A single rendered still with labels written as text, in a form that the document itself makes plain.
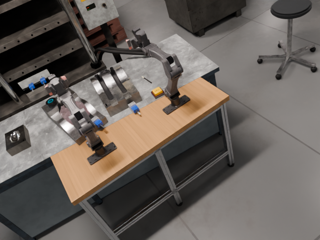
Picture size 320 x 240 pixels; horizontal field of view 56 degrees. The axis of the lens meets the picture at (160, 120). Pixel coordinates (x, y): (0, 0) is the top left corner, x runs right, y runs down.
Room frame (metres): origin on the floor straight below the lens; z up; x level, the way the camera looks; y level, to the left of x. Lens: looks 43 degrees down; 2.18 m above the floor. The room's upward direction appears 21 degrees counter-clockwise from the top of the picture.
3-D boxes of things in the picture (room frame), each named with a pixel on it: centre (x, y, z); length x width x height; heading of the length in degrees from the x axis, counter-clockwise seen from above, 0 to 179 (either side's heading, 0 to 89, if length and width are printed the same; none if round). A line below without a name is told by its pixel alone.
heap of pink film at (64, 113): (1.80, 0.57, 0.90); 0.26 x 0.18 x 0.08; 29
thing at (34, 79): (2.63, 0.94, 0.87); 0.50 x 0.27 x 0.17; 11
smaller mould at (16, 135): (1.78, 1.03, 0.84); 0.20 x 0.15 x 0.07; 11
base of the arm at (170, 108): (1.56, -0.14, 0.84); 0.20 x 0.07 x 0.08; 108
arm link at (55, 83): (1.53, 0.49, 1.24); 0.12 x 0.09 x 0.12; 18
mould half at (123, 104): (1.95, 0.25, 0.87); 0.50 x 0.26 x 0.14; 11
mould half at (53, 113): (1.80, 0.58, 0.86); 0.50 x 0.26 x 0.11; 29
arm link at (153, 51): (1.56, -0.14, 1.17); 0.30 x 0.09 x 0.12; 18
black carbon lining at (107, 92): (1.94, 0.25, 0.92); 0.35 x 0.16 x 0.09; 11
